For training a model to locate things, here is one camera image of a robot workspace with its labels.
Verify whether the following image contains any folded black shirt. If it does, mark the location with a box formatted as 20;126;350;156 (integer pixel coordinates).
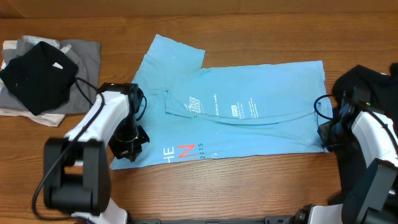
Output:
1;42;78;115

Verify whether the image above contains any black t-shirt under blue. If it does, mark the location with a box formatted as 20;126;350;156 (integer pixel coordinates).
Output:
328;63;397;205

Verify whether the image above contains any folded grey shirt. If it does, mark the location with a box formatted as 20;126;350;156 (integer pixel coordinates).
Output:
1;36;101;114

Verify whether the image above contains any folded white shirt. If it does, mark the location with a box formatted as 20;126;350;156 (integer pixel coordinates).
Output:
1;40;65;127

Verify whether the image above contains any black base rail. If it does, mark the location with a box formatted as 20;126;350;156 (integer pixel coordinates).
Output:
127;216;294;224

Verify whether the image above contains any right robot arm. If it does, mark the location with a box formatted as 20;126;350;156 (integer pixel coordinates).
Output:
285;88;397;223

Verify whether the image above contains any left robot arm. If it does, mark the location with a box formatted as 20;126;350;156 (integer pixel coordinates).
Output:
32;83;150;223

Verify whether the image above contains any light blue printed t-shirt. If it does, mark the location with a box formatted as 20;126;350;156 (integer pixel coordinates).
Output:
111;35;332;170

